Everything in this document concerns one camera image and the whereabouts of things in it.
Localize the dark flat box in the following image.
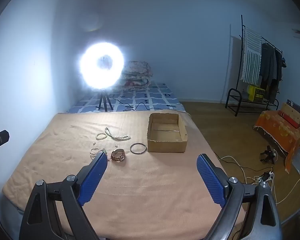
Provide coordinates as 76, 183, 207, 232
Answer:
286, 99, 300, 116

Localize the brown strap wristwatch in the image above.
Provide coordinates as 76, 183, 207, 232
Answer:
111, 149, 126, 162

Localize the orange patterned cloth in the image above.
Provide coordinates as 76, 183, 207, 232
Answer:
253, 110, 300, 174

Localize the grey hanging jacket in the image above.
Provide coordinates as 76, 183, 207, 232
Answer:
259, 43, 277, 88

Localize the long pearl necklace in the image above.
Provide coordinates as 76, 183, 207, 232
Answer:
104, 128, 131, 141

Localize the tan cardboard box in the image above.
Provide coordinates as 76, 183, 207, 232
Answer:
281, 102, 300, 128

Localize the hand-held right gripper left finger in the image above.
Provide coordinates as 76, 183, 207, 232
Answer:
19, 152, 108, 240

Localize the black device on floor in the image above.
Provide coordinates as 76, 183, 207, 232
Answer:
260, 145, 278, 164

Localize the thin dark bangle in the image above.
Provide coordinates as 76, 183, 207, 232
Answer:
130, 143, 147, 155

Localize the white power strip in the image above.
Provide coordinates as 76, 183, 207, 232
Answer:
254, 171, 274, 183

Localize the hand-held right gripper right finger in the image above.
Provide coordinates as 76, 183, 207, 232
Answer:
197, 154, 283, 240

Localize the black clothes rack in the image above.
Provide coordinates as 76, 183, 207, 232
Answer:
236, 15, 287, 117

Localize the red flat box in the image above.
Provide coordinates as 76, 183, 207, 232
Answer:
278, 111, 300, 128

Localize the black tripod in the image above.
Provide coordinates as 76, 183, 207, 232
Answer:
95, 89, 114, 112

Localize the yellow crate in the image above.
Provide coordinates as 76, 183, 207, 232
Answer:
247, 85, 266, 102

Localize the blue patterned bed sheet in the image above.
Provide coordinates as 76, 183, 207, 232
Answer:
66, 81, 186, 114

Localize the power strip with cables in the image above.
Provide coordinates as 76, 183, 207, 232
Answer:
219, 155, 300, 205

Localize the striped hanging towel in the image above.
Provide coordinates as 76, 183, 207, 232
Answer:
240, 27, 263, 86

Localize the white leaning board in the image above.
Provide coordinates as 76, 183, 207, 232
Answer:
226, 24, 243, 100

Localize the black ring light cable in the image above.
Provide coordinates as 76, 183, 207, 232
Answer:
112, 98, 177, 112

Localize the multi-strand pearl bracelet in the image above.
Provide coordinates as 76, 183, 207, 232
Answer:
90, 148, 107, 159

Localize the black hanging garment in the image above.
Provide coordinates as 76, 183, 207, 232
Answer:
274, 49, 287, 103

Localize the bright ring light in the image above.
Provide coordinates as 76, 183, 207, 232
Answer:
79, 41, 126, 91

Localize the folded floral quilt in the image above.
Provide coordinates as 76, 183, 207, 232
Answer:
119, 60, 154, 89

